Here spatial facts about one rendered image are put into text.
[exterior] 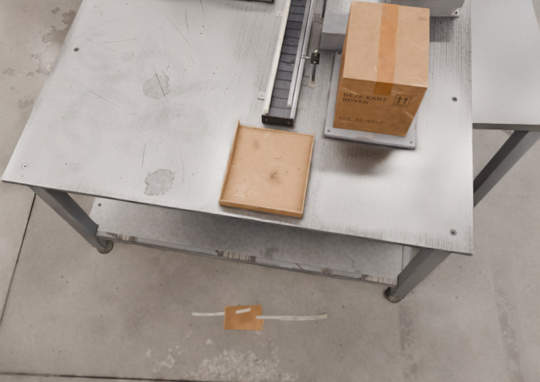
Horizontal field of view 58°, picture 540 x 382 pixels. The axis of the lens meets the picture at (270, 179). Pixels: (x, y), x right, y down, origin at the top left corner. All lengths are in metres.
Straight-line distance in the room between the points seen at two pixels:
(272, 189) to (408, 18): 0.66
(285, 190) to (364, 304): 0.93
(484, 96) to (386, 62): 0.51
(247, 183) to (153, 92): 0.49
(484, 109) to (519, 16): 0.47
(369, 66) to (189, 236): 1.12
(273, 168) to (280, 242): 0.62
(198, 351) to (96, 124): 1.08
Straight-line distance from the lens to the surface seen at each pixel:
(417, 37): 1.57
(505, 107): 1.88
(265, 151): 1.61
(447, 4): 2.03
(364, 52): 1.49
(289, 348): 2.26
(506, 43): 2.06
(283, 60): 1.76
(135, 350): 2.34
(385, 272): 2.14
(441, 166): 1.68
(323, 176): 1.58
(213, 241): 2.15
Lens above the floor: 2.24
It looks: 64 degrees down
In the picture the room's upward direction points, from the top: 2 degrees counter-clockwise
